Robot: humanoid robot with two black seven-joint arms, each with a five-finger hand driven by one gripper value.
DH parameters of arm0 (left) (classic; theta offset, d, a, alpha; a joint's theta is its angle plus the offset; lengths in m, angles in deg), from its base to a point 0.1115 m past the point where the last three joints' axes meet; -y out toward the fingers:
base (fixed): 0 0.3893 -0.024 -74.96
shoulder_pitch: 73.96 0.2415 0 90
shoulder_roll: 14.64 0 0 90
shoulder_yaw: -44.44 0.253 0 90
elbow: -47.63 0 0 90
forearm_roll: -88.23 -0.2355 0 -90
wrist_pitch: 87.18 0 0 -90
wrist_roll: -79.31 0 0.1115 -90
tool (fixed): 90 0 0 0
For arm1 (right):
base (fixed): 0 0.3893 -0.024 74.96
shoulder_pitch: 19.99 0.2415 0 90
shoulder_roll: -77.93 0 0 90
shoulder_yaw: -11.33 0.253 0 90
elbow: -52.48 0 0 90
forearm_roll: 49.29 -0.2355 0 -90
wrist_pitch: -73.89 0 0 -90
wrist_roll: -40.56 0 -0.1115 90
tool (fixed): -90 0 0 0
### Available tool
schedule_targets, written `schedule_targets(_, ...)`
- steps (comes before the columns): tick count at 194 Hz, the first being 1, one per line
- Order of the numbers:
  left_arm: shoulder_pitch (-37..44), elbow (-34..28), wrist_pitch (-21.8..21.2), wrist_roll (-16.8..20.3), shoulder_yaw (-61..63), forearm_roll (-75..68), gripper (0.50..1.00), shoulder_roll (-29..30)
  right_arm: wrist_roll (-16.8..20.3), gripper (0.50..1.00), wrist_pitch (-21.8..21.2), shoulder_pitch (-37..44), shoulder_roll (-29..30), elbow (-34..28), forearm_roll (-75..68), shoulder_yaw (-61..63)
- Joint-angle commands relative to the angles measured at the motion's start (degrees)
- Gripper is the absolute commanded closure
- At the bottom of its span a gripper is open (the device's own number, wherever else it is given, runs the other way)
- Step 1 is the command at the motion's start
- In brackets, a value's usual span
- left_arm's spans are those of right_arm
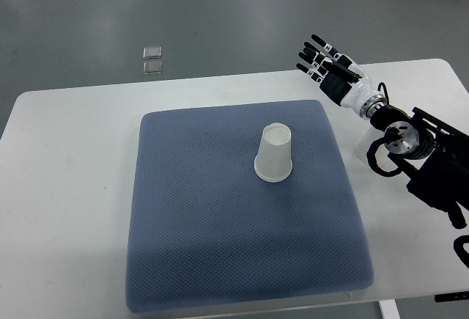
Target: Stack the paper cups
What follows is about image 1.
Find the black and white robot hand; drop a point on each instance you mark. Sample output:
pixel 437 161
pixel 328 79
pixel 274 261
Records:
pixel 340 78

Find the white table leg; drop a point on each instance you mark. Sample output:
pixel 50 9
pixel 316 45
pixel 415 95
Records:
pixel 388 309

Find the blue grey mesh cushion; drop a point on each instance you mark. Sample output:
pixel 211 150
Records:
pixel 206 230

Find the black table bracket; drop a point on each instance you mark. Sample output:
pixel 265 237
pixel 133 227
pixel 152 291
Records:
pixel 449 297

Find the upper metal floor plate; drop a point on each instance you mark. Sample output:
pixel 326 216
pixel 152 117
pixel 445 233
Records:
pixel 152 52

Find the white paper cup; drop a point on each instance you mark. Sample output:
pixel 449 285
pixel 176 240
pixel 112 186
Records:
pixel 273 162
pixel 362 147

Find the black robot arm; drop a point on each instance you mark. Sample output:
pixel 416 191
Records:
pixel 433 154

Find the white paper cup on cushion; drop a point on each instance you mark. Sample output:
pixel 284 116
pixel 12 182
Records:
pixel 273 162

